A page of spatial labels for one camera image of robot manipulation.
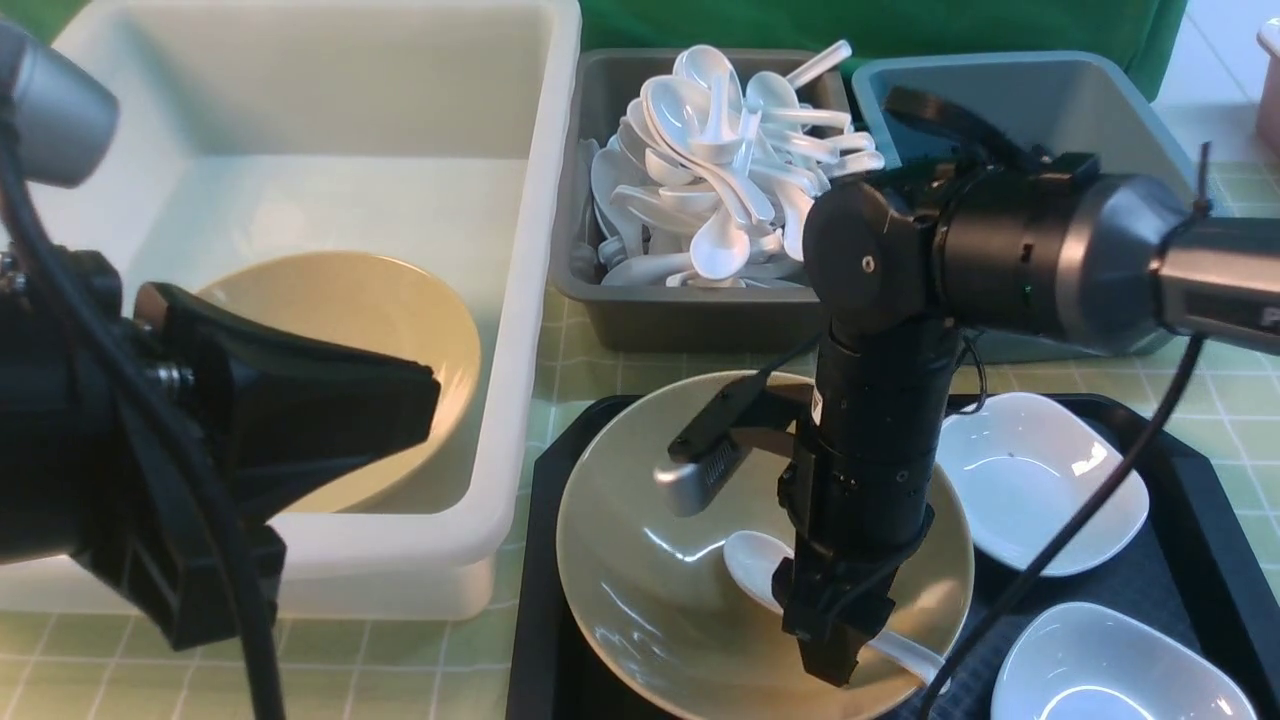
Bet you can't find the grey spoon bin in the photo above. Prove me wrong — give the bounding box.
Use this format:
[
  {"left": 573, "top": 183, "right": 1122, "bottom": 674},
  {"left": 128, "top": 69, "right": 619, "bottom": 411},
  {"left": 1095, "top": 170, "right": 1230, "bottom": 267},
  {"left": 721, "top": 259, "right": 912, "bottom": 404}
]
[{"left": 548, "top": 47, "right": 827, "bottom": 354}]

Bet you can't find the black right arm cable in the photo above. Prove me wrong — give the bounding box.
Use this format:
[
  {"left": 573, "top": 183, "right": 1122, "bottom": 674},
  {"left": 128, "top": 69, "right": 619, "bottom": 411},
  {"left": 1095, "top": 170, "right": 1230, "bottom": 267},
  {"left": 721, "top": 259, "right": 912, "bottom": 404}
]
[{"left": 915, "top": 140, "right": 1216, "bottom": 720}]

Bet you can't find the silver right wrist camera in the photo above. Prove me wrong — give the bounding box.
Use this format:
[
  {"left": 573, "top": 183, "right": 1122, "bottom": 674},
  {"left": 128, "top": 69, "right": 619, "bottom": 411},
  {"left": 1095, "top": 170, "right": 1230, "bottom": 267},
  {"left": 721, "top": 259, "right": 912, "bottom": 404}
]
[{"left": 654, "top": 370, "right": 813, "bottom": 518}]

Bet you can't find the beige noodle bowl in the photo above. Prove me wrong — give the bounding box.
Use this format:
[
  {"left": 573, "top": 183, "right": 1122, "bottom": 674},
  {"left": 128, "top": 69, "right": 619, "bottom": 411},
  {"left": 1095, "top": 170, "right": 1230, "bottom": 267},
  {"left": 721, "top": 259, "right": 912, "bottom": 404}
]
[
  {"left": 200, "top": 251, "right": 483, "bottom": 514},
  {"left": 557, "top": 372, "right": 919, "bottom": 719}
]

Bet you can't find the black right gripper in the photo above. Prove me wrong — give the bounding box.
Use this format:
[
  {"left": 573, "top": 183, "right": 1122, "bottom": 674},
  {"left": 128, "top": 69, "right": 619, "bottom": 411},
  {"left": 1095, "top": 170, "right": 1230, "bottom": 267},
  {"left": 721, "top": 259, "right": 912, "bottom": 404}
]
[{"left": 772, "top": 510, "right": 934, "bottom": 688}]

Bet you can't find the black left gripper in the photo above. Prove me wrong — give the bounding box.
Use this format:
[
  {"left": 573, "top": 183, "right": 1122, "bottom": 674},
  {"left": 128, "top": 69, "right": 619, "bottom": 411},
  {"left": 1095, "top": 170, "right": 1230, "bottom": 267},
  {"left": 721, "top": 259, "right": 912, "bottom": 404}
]
[{"left": 131, "top": 282, "right": 442, "bottom": 615}]

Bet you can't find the large white plastic tub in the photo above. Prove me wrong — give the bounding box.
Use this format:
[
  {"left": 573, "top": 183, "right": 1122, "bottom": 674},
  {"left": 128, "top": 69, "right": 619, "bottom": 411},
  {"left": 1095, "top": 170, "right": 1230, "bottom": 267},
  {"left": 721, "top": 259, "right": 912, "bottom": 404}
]
[{"left": 32, "top": 1, "right": 581, "bottom": 620}]

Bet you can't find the pile of white soup spoons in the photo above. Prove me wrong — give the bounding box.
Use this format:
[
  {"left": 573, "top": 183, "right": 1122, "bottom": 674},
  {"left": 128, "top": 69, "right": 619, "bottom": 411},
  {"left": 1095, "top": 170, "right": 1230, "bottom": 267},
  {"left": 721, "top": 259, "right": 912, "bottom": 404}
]
[{"left": 585, "top": 40, "right": 884, "bottom": 290}]

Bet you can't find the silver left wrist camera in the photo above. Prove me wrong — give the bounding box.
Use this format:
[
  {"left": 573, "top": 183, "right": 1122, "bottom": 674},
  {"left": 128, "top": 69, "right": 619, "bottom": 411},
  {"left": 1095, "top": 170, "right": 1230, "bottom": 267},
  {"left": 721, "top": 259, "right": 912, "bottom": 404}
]
[{"left": 1, "top": 19, "right": 120, "bottom": 188}]

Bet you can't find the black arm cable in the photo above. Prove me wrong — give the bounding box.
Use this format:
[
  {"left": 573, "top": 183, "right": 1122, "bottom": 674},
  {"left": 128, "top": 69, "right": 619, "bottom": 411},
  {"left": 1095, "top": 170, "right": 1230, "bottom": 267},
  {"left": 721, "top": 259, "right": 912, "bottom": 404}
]
[
  {"left": 0, "top": 129, "right": 285, "bottom": 720},
  {"left": 915, "top": 140, "right": 1216, "bottom": 720}
]

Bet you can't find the black serving tray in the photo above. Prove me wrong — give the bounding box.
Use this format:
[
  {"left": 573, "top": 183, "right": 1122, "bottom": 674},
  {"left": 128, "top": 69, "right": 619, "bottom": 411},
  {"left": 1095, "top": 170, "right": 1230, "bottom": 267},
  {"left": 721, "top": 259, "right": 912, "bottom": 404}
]
[{"left": 506, "top": 395, "right": 1279, "bottom": 719}]

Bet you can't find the green checkered table mat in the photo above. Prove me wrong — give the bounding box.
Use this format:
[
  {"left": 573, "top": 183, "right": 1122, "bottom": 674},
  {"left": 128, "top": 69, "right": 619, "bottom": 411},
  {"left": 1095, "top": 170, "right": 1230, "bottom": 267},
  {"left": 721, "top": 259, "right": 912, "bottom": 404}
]
[{"left": 3, "top": 156, "right": 1277, "bottom": 719}]

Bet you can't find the blue chopstick bin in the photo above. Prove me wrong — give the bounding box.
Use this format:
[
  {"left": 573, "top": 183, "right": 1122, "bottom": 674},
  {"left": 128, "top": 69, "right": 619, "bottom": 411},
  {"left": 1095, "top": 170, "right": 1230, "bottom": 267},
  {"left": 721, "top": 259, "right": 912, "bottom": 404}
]
[{"left": 851, "top": 51, "right": 1201, "bottom": 365}]

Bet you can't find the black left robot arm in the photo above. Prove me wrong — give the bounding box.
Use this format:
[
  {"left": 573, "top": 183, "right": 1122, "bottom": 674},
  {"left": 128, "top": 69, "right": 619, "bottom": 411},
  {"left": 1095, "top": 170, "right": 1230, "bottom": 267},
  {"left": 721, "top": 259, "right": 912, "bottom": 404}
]
[{"left": 3, "top": 250, "right": 448, "bottom": 650}]

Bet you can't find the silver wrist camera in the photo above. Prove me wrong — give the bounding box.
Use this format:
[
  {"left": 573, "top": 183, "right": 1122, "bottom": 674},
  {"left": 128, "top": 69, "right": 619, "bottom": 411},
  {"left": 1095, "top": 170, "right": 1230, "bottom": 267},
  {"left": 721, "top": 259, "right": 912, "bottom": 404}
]
[
  {"left": 654, "top": 370, "right": 813, "bottom": 518},
  {"left": 1, "top": 19, "right": 120, "bottom": 188}
]

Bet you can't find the pink container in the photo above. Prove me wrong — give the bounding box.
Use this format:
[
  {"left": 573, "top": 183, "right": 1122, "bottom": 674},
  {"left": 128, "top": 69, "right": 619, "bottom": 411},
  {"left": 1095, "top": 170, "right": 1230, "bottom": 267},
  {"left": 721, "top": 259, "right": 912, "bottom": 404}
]
[{"left": 1254, "top": 17, "right": 1280, "bottom": 158}]

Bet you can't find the white sauce dish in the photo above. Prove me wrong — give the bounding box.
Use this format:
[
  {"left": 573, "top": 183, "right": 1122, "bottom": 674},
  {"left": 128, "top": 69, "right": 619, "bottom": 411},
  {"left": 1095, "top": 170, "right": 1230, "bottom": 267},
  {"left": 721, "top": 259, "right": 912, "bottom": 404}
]
[
  {"left": 989, "top": 602, "right": 1260, "bottom": 719},
  {"left": 936, "top": 392, "right": 1124, "bottom": 571}
]

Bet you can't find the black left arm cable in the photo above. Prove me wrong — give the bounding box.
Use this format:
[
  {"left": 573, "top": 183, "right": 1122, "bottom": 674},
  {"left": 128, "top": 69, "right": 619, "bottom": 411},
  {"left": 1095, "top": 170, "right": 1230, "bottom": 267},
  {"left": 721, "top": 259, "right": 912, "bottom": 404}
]
[{"left": 0, "top": 129, "right": 285, "bottom": 720}]

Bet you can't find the white soup spoon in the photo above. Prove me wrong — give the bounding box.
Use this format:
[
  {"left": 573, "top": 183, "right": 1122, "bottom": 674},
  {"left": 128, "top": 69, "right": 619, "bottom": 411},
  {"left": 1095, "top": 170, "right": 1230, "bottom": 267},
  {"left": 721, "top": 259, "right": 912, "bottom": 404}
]
[{"left": 723, "top": 530, "right": 945, "bottom": 685}]

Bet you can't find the beige noodle bowl in tub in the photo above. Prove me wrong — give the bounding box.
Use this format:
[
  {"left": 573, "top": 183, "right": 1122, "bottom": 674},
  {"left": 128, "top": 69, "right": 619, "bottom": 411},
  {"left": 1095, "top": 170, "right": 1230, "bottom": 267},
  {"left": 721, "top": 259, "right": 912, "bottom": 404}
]
[{"left": 200, "top": 251, "right": 483, "bottom": 514}]

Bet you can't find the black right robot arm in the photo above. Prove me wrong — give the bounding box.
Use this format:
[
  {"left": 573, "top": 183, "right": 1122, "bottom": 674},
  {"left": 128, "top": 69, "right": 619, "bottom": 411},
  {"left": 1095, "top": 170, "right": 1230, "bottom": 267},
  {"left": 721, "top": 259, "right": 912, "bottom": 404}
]
[{"left": 774, "top": 86, "right": 1277, "bottom": 687}]

